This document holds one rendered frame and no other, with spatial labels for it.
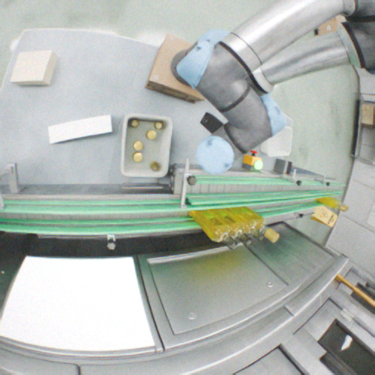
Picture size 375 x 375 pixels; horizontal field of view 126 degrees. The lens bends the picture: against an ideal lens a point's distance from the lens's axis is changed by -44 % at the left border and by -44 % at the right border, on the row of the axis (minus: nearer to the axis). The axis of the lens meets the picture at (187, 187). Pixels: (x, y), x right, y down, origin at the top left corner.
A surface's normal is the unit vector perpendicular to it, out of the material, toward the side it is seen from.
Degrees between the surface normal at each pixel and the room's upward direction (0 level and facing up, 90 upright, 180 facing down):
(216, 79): 35
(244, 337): 90
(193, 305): 90
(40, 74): 0
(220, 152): 46
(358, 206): 90
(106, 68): 0
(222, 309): 90
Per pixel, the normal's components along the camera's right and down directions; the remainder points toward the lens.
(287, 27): 0.04, 0.77
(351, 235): -0.92, 0.00
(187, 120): 0.37, 0.33
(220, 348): 0.12, -0.95
